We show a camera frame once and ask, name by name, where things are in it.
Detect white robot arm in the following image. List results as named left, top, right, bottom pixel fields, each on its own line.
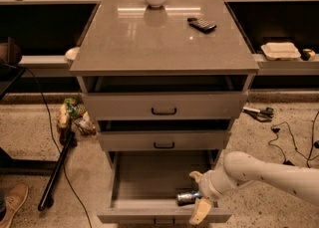
left=189, top=151, right=319, bottom=225

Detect tan shoe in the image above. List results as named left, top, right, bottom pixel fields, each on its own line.
left=0, top=183, right=29, bottom=228

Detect grey top drawer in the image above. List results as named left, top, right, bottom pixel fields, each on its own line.
left=83, top=76, right=247, bottom=120

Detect black calculator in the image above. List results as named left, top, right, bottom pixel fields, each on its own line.
left=187, top=18, right=216, bottom=34

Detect small yellow black object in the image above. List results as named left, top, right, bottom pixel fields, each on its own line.
left=301, top=49, right=316, bottom=61

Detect black cable on floor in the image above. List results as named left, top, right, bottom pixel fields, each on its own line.
left=19, top=67, right=94, bottom=228

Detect grey drawer cabinet with counter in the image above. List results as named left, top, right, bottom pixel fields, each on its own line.
left=69, top=0, right=260, bottom=173

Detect black power adapter with cable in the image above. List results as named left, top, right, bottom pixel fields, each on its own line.
left=267, top=112, right=319, bottom=168

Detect grey bottom drawer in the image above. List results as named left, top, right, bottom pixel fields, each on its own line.
left=98, top=150, right=220, bottom=228

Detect white styrofoam food container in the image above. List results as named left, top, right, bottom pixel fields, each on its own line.
left=261, top=42, right=301, bottom=61

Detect snack packets pile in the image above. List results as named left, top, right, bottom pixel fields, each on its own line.
left=57, top=98, right=96, bottom=135

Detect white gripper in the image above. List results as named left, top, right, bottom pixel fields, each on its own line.
left=189, top=168, right=233, bottom=225

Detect silver blue redbull can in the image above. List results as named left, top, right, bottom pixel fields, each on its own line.
left=176, top=190, right=201, bottom=206

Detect grey middle drawer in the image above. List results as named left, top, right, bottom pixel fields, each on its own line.
left=98, top=119, right=230, bottom=151

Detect white plate behind cabinet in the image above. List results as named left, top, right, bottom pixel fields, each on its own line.
left=65, top=47, right=80, bottom=62

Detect black metal pole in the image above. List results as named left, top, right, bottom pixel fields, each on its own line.
left=38, top=131, right=75, bottom=211

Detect grey drawer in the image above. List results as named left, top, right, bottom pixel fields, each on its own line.
left=83, top=76, right=247, bottom=120
left=98, top=119, right=230, bottom=151
left=98, top=150, right=220, bottom=228

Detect black handled scissors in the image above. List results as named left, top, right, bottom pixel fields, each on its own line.
left=243, top=107, right=274, bottom=122

